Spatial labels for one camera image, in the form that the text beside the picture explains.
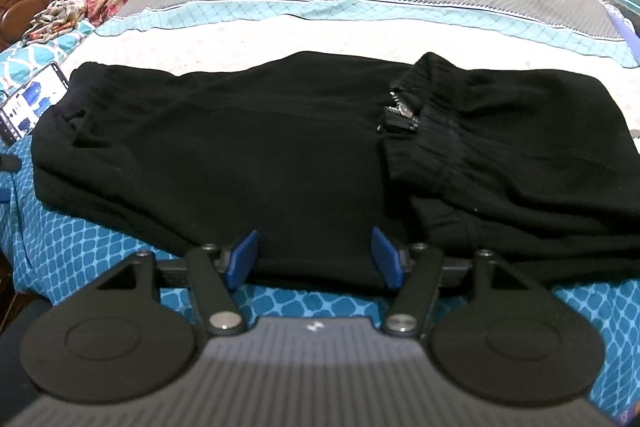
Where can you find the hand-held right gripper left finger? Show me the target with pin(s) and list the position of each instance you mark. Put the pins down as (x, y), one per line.
(242, 258)

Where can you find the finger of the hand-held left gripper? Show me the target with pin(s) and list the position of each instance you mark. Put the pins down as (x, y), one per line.
(7, 163)

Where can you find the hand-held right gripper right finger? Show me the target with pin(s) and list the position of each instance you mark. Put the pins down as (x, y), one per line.
(387, 258)

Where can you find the black pants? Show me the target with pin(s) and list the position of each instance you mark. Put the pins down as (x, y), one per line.
(250, 147)

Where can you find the smartphone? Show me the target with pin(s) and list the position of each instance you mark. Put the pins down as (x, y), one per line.
(35, 99)

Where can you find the teal white patterned pillow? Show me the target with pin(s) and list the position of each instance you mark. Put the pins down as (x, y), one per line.
(25, 57)

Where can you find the multicolour floral cloth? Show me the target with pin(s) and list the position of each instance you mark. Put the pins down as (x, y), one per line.
(57, 14)

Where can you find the blue mattress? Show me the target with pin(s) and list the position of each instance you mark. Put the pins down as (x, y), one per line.
(627, 32)

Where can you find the teal rimmed clear bin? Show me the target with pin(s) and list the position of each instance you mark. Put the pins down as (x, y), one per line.
(629, 1)

